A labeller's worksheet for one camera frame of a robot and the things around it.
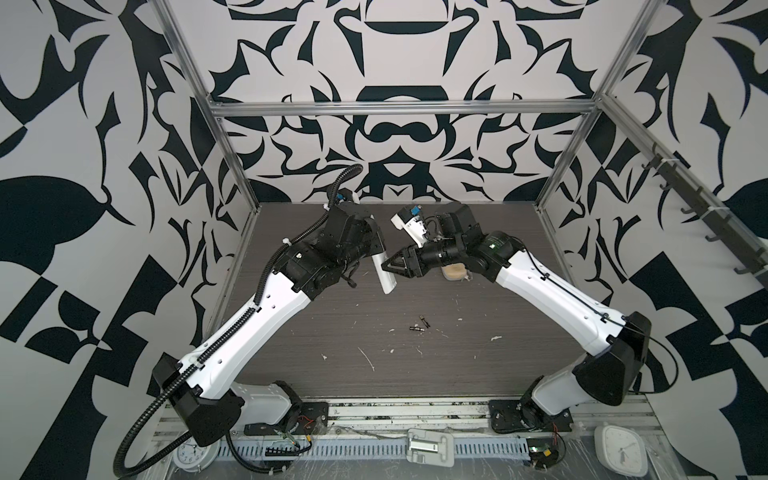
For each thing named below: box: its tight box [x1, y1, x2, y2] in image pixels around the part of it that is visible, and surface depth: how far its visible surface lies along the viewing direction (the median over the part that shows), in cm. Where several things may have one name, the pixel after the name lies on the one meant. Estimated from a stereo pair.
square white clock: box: [594, 425, 648, 477], surface depth 69 cm
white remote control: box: [371, 251, 397, 295], surface depth 70 cm
